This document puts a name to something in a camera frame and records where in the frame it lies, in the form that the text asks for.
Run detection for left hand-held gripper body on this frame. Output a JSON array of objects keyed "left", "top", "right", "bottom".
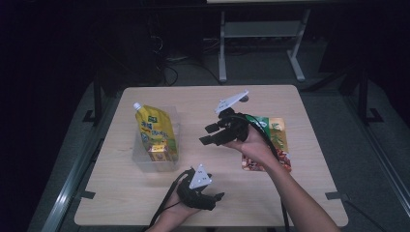
[{"left": 176, "top": 162, "right": 217, "bottom": 212}]

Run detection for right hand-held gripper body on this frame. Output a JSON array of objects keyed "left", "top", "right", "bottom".
[{"left": 214, "top": 89, "right": 251, "bottom": 146}]

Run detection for green braised meat seasoning packet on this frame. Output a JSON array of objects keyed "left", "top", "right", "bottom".
[{"left": 241, "top": 115, "right": 293, "bottom": 173}]

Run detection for yellow and maroon spice box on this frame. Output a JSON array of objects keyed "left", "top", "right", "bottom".
[{"left": 148, "top": 143, "right": 172, "bottom": 162}]

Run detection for yellow snack pouch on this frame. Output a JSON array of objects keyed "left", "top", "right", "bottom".
[{"left": 132, "top": 101, "right": 180, "bottom": 162}]

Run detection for clear plastic container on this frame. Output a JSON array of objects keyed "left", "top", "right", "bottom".
[{"left": 131, "top": 105, "right": 182, "bottom": 174}]

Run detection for person's left hand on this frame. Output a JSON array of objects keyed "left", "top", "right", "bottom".
[{"left": 159, "top": 188, "right": 201, "bottom": 227}]

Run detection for person's right hand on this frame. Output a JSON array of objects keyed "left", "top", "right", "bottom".
[{"left": 221, "top": 125, "right": 282, "bottom": 172}]

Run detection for black tape strip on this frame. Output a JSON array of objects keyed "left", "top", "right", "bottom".
[
  {"left": 79, "top": 189, "right": 97, "bottom": 200},
  {"left": 324, "top": 190, "right": 350, "bottom": 202}
]

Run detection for black metal stand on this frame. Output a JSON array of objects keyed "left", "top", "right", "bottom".
[
  {"left": 357, "top": 67, "right": 385, "bottom": 126},
  {"left": 81, "top": 72, "right": 104, "bottom": 126}
]

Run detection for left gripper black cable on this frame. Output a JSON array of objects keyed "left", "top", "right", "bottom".
[{"left": 148, "top": 168, "right": 191, "bottom": 229}]

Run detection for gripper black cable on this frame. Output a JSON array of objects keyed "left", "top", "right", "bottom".
[
  {"left": 243, "top": 113, "right": 291, "bottom": 232},
  {"left": 148, "top": 168, "right": 191, "bottom": 229}
]

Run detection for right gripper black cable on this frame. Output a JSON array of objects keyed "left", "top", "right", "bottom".
[{"left": 243, "top": 113, "right": 291, "bottom": 232}]

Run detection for black floor cables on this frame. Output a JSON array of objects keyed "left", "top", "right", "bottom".
[{"left": 154, "top": 34, "right": 223, "bottom": 87}]

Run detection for white metal frame stand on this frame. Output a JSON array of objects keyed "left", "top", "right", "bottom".
[{"left": 218, "top": 8, "right": 312, "bottom": 83}]

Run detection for aluminium floor rail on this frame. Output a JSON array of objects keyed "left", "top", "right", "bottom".
[
  {"left": 41, "top": 137, "right": 108, "bottom": 232},
  {"left": 343, "top": 96, "right": 410, "bottom": 209}
]

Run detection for thin black floor cable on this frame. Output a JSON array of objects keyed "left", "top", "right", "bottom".
[{"left": 345, "top": 198, "right": 390, "bottom": 232}]

